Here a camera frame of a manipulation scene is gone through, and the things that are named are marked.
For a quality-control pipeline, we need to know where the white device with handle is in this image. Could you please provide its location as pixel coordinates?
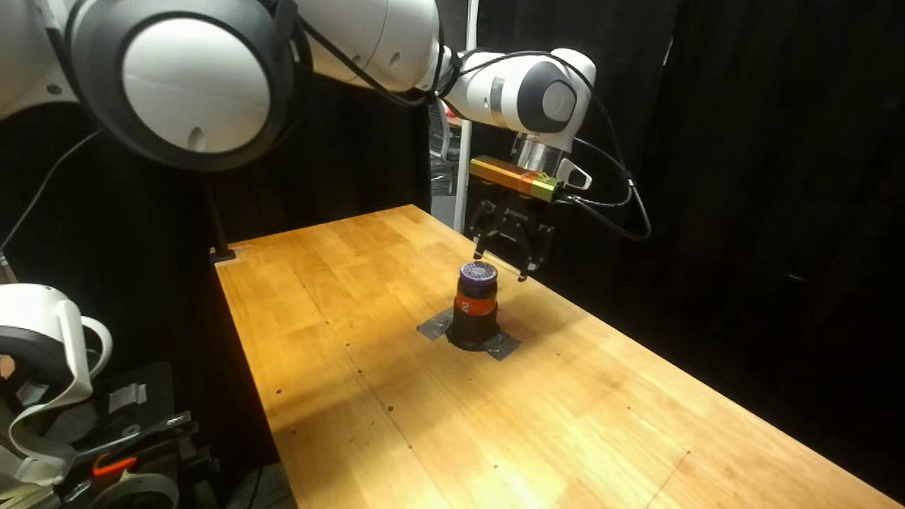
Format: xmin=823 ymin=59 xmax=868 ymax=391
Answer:
xmin=0 ymin=280 xmax=116 ymax=464

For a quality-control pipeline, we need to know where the thin grey cable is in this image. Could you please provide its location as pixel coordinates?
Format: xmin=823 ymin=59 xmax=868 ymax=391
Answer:
xmin=0 ymin=124 xmax=105 ymax=251

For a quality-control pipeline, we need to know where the pale green strap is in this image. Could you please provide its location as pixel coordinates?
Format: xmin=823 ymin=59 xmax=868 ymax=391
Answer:
xmin=0 ymin=380 xmax=96 ymax=509

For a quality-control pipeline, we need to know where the black equipment bag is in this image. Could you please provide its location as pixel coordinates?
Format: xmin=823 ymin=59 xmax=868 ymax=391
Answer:
xmin=54 ymin=362 xmax=222 ymax=509

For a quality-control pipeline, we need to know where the white vertical pole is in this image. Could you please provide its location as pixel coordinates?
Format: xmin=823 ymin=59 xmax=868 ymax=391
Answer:
xmin=458 ymin=116 xmax=477 ymax=236

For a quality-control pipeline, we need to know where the orange handled tool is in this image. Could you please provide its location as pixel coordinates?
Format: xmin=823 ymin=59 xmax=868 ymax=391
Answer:
xmin=91 ymin=455 xmax=141 ymax=482

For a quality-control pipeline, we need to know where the dark square coaster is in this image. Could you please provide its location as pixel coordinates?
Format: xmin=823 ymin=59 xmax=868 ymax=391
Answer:
xmin=479 ymin=332 xmax=522 ymax=366

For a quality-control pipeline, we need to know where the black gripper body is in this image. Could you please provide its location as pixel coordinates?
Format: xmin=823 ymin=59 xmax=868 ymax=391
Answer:
xmin=475 ymin=195 xmax=556 ymax=249

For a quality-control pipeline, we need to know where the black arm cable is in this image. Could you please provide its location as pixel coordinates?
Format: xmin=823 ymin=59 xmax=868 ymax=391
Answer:
xmin=277 ymin=0 xmax=655 ymax=246

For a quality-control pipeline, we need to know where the grey duct tape piece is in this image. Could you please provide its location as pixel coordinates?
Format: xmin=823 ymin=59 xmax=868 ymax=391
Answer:
xmin=414 ymin=311 xmax=458 ymax=345

